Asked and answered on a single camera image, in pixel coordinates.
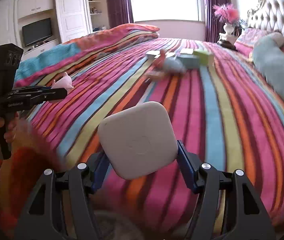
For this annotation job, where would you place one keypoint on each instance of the pink flowers in vase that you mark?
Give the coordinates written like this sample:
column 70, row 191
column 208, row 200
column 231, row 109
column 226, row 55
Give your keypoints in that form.
column 227, row 14

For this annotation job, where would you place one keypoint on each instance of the teal plush pillow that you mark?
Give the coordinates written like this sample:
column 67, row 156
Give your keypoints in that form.
column 268, row 59

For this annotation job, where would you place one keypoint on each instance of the red fluffy rug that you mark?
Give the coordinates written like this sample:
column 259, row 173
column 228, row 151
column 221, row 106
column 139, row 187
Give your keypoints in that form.
column 31, row 155

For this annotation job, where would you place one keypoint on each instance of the striped colourful bedspread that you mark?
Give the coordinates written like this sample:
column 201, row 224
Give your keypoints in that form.
column 226, row 112

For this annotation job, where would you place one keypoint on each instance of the black television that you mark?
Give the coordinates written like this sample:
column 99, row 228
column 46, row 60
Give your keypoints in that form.
column 37, row 31

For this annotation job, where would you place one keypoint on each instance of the pink patterned pillow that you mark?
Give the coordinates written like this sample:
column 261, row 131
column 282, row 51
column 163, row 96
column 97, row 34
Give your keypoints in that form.
column 249, row 37

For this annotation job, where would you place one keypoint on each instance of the white wardrobe cabinet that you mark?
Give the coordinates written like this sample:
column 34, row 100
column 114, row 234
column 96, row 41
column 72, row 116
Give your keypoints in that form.
column 69, row 19

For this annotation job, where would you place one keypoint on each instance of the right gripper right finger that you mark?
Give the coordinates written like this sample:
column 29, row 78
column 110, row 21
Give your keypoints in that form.
column 245, row 216

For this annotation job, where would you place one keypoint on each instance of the purple curtain left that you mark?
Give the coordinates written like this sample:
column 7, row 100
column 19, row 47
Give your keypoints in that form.
column 119, row 12

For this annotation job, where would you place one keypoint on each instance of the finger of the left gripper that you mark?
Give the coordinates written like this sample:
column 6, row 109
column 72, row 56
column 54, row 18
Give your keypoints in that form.
column 30, row 89
column 25, row 101

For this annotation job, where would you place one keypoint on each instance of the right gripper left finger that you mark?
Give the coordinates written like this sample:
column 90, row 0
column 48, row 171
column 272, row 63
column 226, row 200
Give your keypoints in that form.
column 43, row 216

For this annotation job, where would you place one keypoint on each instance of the white Cosnori box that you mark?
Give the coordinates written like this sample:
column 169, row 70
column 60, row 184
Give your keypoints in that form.
column 153, row 54

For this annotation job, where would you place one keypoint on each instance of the white bedside table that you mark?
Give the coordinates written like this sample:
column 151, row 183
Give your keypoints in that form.
column 226, row 37

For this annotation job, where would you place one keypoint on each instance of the white square box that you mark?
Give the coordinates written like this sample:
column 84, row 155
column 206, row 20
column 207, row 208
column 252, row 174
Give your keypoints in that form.
column 139, row 140

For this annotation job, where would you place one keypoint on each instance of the pink wrapper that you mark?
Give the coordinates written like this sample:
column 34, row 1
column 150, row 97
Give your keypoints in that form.
column 64, row 82

